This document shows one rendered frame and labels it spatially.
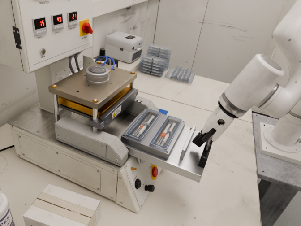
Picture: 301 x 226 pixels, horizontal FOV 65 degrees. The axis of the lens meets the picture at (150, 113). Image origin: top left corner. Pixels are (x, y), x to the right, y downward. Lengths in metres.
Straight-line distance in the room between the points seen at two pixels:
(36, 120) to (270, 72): 0.78
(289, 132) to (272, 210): 0.56
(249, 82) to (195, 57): 2.71
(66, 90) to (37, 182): 0.38
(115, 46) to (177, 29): 1.57
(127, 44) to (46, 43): 1.04
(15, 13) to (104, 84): 0.31
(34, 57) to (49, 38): 0.08
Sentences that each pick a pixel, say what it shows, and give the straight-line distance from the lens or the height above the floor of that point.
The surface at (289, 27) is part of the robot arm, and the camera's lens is 0.70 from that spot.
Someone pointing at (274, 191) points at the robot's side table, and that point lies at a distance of 1.56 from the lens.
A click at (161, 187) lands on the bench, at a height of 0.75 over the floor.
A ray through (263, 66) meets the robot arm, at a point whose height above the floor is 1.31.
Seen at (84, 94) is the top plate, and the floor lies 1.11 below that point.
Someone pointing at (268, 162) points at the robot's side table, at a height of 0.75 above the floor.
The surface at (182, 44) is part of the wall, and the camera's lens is 3.31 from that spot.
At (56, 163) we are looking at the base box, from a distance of 0.93.
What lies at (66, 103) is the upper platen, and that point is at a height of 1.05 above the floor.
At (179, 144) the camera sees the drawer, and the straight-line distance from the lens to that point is 0.81.
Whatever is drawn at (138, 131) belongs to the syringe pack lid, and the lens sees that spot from 0.78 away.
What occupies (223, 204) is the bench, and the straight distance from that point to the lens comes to 0.99.
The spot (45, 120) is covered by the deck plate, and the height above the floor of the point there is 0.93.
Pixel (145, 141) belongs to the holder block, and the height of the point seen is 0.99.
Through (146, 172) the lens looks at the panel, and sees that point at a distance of 0.90.
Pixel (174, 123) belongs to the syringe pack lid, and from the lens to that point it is 0.84.
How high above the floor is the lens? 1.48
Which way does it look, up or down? 33 degrees down
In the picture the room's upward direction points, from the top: 9 degrees clockwise
